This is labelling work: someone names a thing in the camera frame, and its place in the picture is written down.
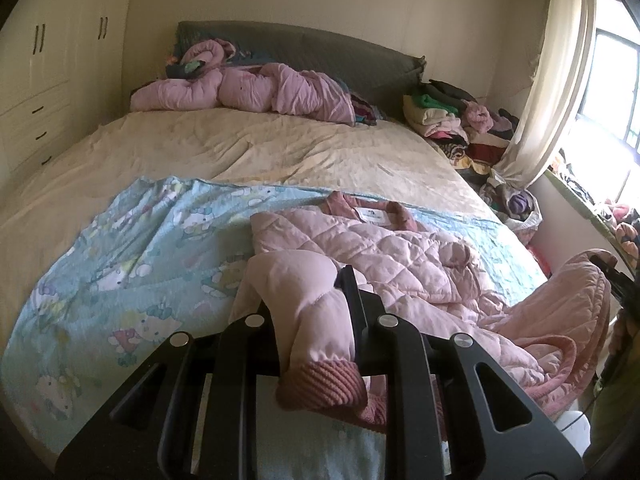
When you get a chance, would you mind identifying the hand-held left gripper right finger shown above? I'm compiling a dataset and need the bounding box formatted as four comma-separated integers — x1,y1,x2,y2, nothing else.
337,265,586,480

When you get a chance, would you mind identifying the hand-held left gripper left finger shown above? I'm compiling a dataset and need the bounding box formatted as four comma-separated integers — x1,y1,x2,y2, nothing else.
60,304,282,480

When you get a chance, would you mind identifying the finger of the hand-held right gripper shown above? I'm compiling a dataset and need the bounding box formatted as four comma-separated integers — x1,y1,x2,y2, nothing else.
587,252,621,281

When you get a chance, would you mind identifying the pink quilted jacket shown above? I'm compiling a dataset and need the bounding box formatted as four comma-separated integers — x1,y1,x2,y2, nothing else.
227,191,613,436

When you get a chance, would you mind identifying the person's right forearm green sleeve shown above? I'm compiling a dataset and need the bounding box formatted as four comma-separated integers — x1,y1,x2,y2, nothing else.
582,310,640,468

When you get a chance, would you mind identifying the heap of colourful clothes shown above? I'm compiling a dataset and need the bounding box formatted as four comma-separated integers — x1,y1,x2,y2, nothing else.
547,150,640,256

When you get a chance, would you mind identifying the plastic bag of clothes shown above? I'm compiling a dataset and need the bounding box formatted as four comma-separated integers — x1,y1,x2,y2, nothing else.
477,180,543,233

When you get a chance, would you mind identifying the pile of folded clothes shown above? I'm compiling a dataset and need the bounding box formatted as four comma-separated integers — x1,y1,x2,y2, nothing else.
402,79,521,171

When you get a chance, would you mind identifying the red object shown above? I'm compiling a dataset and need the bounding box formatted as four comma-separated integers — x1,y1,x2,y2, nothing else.
527,242,552,276

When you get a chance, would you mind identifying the light blue printed blanket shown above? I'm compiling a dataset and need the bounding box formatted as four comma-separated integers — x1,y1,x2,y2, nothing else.
0,175,551,480

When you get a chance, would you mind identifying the white round object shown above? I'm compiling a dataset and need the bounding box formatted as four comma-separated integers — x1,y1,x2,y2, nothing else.
554,407,593,461

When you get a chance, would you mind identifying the bed with cream sheet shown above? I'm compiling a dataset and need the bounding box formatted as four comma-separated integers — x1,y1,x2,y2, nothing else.
0,107,501,271

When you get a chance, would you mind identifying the window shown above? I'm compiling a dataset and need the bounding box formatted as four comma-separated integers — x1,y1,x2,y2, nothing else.
575,0,640,148

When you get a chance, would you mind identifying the cream curtain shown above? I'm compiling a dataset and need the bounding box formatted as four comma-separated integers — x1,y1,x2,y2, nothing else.
492,0,598,191

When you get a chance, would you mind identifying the colourful striped cloth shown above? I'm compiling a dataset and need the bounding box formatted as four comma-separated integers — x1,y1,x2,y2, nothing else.
350,92,388,127

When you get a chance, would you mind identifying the pink puffy comforter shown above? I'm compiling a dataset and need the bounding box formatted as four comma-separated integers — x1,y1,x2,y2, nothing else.
130,40,357,127

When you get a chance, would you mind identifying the grey padded headboard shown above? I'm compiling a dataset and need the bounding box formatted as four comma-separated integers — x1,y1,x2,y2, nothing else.
172,21,428,121

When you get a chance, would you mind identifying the small dark green cloth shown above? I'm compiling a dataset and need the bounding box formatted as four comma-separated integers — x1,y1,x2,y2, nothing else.
167,59,208,81

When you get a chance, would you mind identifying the cream wardrobe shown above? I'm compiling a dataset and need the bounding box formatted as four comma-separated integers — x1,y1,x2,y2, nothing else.
0,0,138,181

